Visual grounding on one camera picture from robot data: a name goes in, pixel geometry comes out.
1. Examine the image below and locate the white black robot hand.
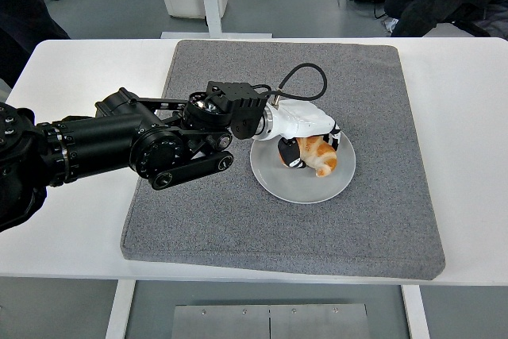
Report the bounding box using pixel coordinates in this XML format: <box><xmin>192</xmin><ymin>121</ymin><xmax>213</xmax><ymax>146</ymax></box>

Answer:
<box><xmin>265</xmin><ymin>101</ymin><xmax>343</xmax><ymax>171</ymax></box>

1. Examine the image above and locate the orange croissant bread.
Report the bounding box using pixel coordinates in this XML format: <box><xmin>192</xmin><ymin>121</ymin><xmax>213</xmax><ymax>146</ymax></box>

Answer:
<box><xmin>295</xmin><ymin>135</ymin><xmax>339</xmax><ymax>178</ymax></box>

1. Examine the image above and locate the pale grey round plate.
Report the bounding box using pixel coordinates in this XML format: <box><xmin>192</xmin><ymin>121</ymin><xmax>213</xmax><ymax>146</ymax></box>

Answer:
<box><xmin>249</xmin><ymin>114</ymin><xmax>357</xmax><ymax>205</ymax></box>

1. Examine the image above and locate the grey speckled mat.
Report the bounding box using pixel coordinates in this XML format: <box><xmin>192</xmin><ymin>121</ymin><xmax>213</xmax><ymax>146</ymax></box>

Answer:
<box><xmin>119</xmin><ymin>39</ymin><xmax>446</xmax><ymax>281</ymax></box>

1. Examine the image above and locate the white table leg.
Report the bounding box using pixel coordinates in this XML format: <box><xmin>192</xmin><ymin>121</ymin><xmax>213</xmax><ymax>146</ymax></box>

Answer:
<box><xmin>105</xmin><ymin>279</ymin><xmax>137</xmax><ymax>339</ymax></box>
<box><xmin>400</xmin><ymin>284</ymin><xmax>432</xmax><ymax>339</ymax></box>

